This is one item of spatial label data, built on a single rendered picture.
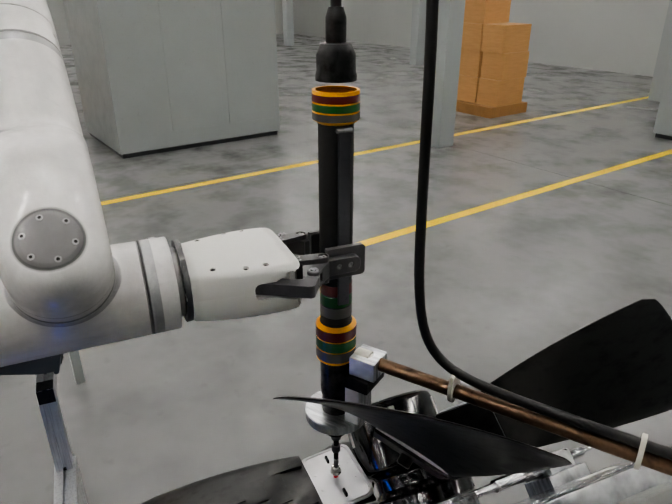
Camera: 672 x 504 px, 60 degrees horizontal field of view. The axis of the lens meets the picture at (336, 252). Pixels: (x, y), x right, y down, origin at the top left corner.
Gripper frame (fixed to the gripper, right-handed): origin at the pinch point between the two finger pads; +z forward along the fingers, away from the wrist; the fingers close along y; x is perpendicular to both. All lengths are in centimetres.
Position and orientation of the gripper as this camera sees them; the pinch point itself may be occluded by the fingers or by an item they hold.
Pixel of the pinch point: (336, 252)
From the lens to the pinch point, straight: 58.1
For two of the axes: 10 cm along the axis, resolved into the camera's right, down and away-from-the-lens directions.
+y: 4.0, 3.8, -8.3
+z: 9.2, -1.7, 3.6
